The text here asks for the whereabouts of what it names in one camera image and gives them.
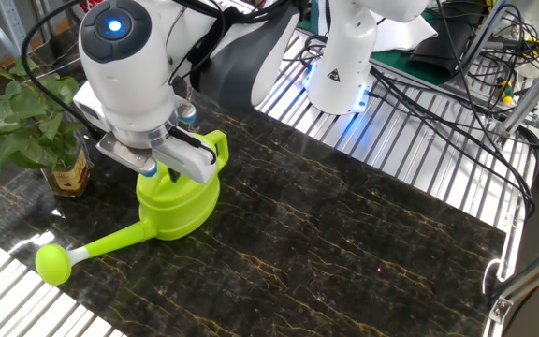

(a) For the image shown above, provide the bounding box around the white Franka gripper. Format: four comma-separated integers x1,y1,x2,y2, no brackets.
72,81,219,184

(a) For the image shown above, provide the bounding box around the lime green watering can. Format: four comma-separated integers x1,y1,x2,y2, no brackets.
34,129,229,286

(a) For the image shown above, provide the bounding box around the green leafy plant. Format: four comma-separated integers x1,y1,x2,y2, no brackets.
0,55,94,202

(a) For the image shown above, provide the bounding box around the glass bottle with label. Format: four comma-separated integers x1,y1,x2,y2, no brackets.
39,139,92,198

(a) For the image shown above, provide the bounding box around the dark marble pattern mat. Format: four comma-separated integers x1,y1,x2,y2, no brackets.
0,22,507,337

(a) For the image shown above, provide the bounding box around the red white sign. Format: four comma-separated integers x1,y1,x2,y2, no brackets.
80,0,105,15

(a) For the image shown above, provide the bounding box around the white cloth sheet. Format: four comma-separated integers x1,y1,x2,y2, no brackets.
371,13,439,53

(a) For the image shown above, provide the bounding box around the black pouch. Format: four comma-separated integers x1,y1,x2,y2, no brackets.
412,4,479,79

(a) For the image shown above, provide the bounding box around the yellow green screwdriver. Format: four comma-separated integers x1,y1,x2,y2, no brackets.
498,79,515,105

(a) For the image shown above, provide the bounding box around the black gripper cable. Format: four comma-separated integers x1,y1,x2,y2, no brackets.
169,125,218,166

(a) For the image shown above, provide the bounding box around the silver blue-tipped camera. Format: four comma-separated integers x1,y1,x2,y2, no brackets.
175,100,198,125
95,132,159,178

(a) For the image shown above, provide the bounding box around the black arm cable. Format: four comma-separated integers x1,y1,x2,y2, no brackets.
20,0,308,139

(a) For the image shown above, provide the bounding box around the grey metal frame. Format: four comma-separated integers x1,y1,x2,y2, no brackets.
0,0,35,60

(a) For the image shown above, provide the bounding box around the black cable bundle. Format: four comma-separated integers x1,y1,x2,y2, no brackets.
297,0,539,220

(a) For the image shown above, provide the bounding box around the aluminium diagonal post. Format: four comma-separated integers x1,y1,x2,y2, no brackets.
498,46,539,137

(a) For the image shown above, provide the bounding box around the aluminium bracket post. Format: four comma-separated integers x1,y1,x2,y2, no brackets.
488,242,539,325

